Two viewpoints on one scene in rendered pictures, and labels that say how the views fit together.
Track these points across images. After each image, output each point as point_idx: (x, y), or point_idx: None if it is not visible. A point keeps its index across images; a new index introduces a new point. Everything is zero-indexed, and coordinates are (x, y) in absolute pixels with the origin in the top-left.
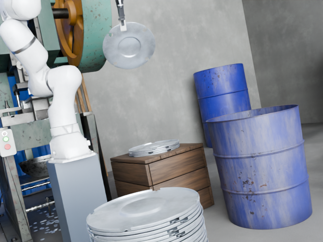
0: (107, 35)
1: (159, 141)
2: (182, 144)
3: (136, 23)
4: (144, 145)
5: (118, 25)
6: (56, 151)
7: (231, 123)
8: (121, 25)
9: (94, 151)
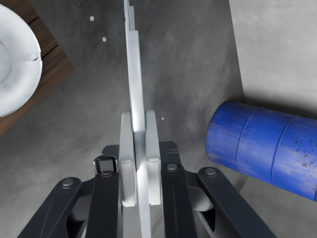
0: (124, 3)
1: (40, 69)
2: (7, 117)
3: (141, 226)
4: (30, 37)
5: (132, 114)
6: None
7: None
8: (102, 150)
9: None
